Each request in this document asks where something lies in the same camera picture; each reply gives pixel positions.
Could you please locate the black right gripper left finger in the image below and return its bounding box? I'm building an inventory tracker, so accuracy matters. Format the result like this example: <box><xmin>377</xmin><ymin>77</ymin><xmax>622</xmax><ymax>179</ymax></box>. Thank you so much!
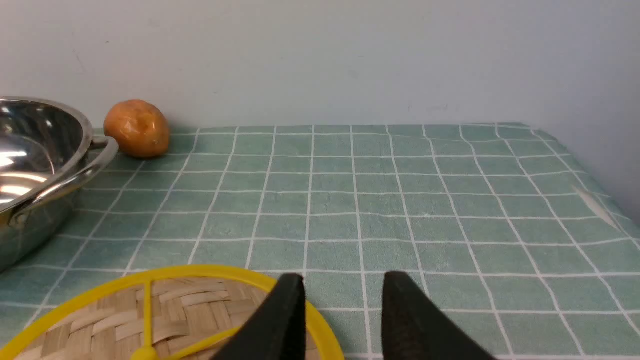
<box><xmin>212</xmin><ymin>273</ymin><xmax>306</xmax><ymax>360</ymax></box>

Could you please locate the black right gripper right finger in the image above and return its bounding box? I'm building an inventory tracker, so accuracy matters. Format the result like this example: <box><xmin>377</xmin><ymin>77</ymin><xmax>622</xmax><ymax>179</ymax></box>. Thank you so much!
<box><xmin>381</xmin><ymin>271</ymin><xmax>494</xmax><ymax>360</ymax></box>

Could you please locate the yellow rimmed woven steamer lid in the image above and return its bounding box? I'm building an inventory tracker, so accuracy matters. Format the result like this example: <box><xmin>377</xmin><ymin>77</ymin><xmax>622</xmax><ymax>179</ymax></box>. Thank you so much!
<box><xmin>0</xmin><ymin>264</ymin><xmax>345</xmax><ymax>360</ymax></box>

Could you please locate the green checkered tablecloth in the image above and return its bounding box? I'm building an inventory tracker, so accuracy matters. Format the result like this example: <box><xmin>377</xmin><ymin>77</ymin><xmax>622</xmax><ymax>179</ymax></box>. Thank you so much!
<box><xmin>1</xmin><ymin>123</ymin><xmax>639</xmax><ymax>360</ymax></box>

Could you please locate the brown potato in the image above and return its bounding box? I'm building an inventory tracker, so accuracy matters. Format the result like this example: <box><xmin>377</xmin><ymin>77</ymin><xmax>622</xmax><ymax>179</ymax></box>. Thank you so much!
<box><xmin>103</xmin><ymin>99</ymin><xmax>170</xmax><ymax>158</ymax></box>

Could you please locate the stainless steel two-handled pot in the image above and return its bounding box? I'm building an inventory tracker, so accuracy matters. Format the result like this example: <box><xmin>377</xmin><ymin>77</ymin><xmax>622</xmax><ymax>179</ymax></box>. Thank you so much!
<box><xmin>0</xmin><ymin>96</ymin><xmax>119</xmax><ymax>271</ymax></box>

